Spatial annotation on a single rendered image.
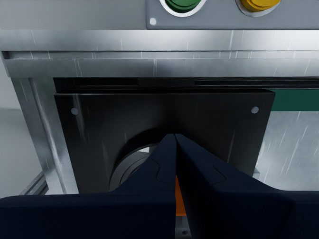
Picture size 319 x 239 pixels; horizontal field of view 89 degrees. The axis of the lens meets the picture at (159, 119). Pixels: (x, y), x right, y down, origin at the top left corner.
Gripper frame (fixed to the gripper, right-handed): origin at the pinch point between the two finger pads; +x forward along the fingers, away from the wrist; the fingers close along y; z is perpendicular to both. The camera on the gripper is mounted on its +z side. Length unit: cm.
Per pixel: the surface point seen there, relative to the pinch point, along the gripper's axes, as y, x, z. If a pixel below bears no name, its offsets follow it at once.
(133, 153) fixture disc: 3.6, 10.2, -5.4
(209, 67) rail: -4.6, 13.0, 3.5
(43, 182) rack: 18.9, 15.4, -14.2
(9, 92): 26.3, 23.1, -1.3
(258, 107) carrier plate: -10.4, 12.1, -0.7
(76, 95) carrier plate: 9.5, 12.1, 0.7
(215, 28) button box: -4.8, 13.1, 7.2
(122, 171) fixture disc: 4.9, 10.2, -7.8
